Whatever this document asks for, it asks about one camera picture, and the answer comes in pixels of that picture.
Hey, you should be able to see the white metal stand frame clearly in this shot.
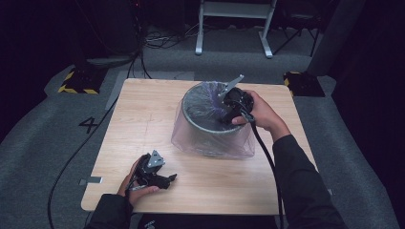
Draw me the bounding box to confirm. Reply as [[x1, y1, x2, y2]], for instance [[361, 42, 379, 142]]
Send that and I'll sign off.
[[194, 0, 279, 59]]

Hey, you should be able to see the black yellow striped base plate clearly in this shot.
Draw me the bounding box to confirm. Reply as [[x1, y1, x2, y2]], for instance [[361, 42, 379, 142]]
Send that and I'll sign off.
[[283, 71, 327, 98], [57, 66, 108, 95]]

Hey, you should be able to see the green plastic bucket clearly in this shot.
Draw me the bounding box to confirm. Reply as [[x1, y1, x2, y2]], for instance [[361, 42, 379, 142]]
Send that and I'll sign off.
[[180, 81, 250, 157]]

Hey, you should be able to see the black tripod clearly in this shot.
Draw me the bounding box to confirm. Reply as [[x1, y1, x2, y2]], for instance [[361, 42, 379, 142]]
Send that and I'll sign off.
[[272, 12, 323, 58]]

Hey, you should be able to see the long black floor cable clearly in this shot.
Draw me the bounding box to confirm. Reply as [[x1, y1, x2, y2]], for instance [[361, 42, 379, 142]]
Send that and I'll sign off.
[[47, 95, 119, 229]]

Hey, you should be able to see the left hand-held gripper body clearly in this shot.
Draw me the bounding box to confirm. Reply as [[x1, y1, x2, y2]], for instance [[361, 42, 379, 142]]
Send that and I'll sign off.
[[135, 149, 170, 189]]

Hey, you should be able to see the person's left hand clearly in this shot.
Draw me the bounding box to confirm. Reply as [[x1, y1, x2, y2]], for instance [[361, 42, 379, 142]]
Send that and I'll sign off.
[[117, 156, 160, 208]]

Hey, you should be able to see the tangle of black cables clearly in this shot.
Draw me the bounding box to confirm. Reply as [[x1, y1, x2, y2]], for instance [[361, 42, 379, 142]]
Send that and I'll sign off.
[[126, 0, 204, 79]]

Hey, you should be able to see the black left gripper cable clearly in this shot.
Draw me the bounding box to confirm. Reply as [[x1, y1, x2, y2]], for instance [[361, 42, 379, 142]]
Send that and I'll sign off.
[[126, 158, 149, 192]]

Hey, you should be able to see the person's right hand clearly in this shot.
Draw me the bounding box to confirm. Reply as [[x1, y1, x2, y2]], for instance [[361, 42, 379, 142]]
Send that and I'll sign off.
[[231, 89, 291, 143]]

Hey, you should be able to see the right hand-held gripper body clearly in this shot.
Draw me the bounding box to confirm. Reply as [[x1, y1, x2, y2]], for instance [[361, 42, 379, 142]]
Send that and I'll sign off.
[[217, 73, 256, 126]]

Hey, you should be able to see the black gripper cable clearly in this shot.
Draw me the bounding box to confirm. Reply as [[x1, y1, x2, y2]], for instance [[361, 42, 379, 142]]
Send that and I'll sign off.
[[126, 158, 149, 192], [237, 100, 287, 229]]

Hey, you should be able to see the grey post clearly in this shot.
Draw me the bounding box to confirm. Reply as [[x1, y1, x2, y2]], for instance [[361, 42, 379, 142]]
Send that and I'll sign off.
[[306, 0, 367, 77]]

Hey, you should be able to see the purple plastic bag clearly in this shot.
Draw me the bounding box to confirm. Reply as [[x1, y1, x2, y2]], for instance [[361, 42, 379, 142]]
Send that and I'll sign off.
[[170, 80, 257, 160]]

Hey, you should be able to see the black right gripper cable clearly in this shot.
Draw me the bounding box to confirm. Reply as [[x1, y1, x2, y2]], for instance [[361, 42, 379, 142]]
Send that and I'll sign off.
[[237, 100, 287, 229]]

